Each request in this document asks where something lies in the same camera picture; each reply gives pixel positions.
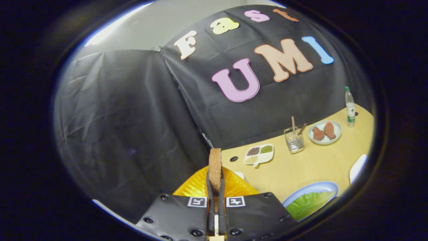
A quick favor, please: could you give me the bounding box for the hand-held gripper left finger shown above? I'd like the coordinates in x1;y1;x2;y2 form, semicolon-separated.
135;166;214;241

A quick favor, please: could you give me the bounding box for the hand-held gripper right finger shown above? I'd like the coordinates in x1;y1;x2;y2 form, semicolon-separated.
219;166;299;241

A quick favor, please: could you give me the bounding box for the green lettuce leaf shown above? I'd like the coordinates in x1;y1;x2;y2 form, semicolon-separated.
286;191;336;221

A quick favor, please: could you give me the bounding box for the brown bread slice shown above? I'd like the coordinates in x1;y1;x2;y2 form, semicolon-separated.
208;148;223;198

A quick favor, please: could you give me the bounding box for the white divided condiment dish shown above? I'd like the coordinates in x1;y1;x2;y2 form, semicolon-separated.
243;144;274;167

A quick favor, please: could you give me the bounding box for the light blue round plate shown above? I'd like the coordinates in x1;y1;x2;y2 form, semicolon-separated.
283;181;339;222

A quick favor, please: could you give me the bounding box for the metal mesh utensil holder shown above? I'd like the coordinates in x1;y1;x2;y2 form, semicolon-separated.
284;126;305;154

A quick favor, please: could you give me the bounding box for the black backdrop cloth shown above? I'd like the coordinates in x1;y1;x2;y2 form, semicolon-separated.
53;4;373;223

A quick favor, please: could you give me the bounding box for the pale green round plate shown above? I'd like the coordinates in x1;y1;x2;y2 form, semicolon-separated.
308;120;342;145

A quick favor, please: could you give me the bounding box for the white rounded square plate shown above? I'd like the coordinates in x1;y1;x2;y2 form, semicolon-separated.
349;154;367;184

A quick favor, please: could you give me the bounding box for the clear green-capped water bottle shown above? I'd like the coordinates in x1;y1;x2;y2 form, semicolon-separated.
345;86;355;128

